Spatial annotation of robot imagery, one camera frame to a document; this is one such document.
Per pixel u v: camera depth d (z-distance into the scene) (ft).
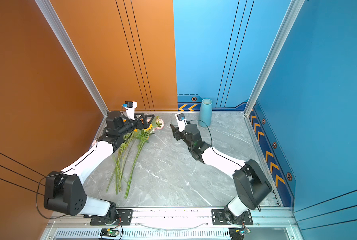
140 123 2.33
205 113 3.33
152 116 2.48
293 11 2.33
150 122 2.44
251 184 1.40
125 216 2.43
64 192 1.38
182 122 2.27
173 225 2.39
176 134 2.39
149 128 2.38
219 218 2.38
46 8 2.28
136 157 3.24
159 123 3.54
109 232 2.33
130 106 2.29
